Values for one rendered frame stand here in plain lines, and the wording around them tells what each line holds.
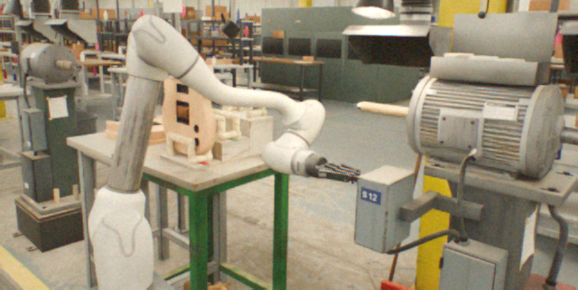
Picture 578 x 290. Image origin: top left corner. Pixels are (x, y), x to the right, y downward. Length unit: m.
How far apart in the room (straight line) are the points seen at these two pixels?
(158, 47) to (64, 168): 2.37
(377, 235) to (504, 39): 0.69
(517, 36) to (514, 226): 0.54
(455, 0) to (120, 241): 1.83
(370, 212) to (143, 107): 0.77
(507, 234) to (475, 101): 0.37
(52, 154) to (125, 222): 2.21
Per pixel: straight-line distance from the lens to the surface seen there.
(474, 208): 1.37
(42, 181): 3.54
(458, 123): 1.33
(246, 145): 2.07
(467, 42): 1.53
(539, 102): 1.32
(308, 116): 1.57
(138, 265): 1.40
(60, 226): 3.55
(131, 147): 1.51
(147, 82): 1.48
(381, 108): 1.57
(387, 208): 1.24
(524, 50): 1.49
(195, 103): 1.91
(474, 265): 1.36
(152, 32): 1.32
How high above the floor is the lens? 1.50
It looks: 12 degrees down
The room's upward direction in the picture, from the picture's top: 1 degrees clockwise
